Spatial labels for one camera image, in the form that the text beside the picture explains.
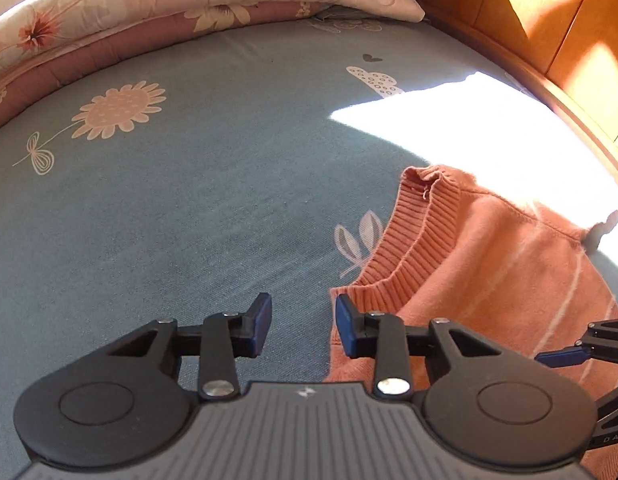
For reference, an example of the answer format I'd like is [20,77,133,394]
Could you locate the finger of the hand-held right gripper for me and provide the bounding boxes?
[534,317,618,368]

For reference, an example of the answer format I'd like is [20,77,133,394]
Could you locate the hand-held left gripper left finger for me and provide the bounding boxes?
[106,292,273,402]

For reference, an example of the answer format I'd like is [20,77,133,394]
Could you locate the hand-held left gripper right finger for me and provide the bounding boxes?
[335,294,502,401]

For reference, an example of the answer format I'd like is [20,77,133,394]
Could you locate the orange knit sweater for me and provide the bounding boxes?
[324,164,618,480]

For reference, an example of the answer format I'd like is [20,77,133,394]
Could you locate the blue floral bed sheet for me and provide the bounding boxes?
[0,17,618,480]

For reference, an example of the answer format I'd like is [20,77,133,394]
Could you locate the wooden headboard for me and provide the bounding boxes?
[399,0,618,186]

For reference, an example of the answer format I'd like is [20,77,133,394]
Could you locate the pink floral quilt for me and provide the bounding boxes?
[0,0,425,133]

